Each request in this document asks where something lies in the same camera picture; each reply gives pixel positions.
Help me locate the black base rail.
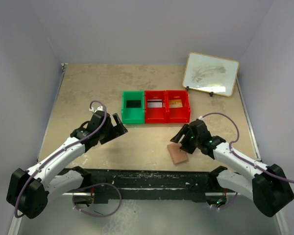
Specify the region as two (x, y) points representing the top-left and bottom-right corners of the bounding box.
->
(72, 167), (232, 205)

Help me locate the white card in red bin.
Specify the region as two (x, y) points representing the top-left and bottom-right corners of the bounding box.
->
(147, 99), (163, 108)

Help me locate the right red plastic bin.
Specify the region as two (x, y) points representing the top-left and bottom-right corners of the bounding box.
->
(166, 90), (191, 123)

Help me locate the small framed whiteboard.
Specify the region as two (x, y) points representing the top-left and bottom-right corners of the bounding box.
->
(182, 52), (240, 97)

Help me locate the middle red plastic bin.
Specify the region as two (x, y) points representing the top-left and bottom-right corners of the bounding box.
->
(145, 90), (167, 124)

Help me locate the black card in green bin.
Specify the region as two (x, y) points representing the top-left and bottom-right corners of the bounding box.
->
(126, 100), (142, 108)

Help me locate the gold card in red bin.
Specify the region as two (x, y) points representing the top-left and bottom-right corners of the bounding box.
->
(169, 99), (183, 108)

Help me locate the green plastic bin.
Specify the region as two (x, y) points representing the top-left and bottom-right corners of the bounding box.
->
(122, 91), (145, 124)

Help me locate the pink leather card holder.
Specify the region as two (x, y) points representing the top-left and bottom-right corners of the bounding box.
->
(167, 143), (188, 165)

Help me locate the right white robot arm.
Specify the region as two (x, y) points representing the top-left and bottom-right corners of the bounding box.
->
(171, 119), (294, 217)

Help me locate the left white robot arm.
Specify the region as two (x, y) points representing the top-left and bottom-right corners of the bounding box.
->
(6, 110), (128, 219)

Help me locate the red plastic bin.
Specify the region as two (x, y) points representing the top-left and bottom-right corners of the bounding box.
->
(166, 90), (191, 123)
(145, 90), (167, 124)

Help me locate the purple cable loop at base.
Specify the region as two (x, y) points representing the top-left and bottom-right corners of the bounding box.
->
(72, 183), (123, 218)

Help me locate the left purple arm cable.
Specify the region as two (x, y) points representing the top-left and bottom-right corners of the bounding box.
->
(14, 100), (107, 218)

